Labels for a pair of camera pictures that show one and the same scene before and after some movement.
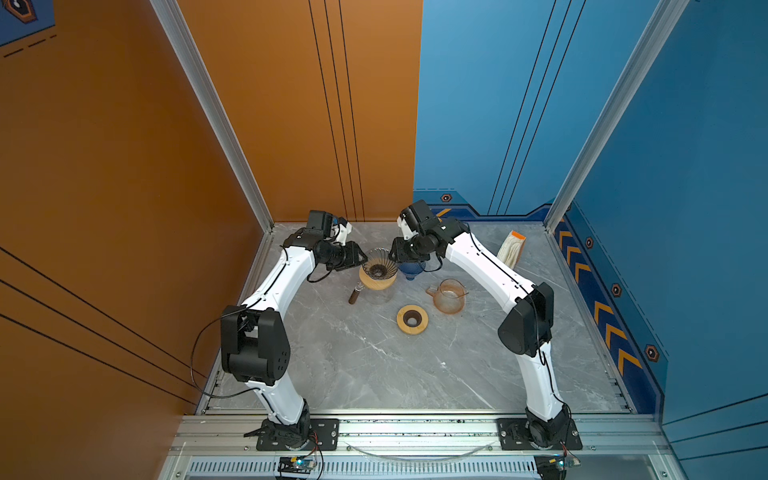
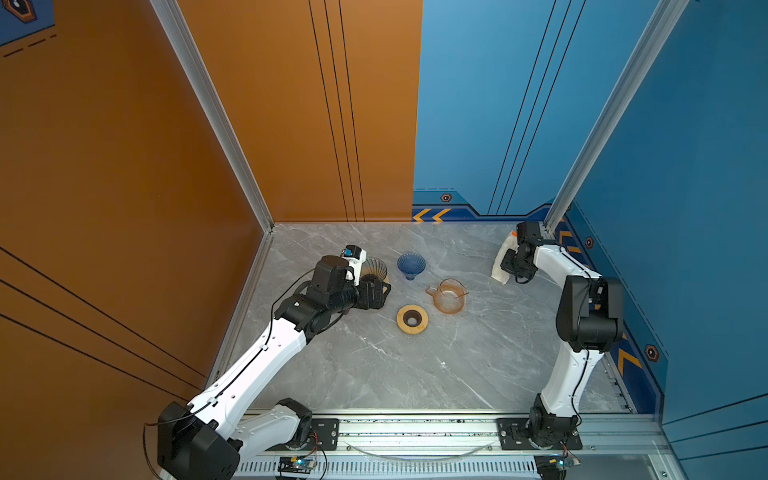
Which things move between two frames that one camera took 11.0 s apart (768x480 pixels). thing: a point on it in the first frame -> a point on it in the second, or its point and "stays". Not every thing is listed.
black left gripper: x=351 y=260 -> x=378 y=297
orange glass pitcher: x=449 y=297 stays
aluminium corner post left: x=179 y=35 stays
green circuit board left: x=296 y=464 stays
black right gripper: x=398 y=253 -> x=506 y=265
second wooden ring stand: x=412 y=319 stays
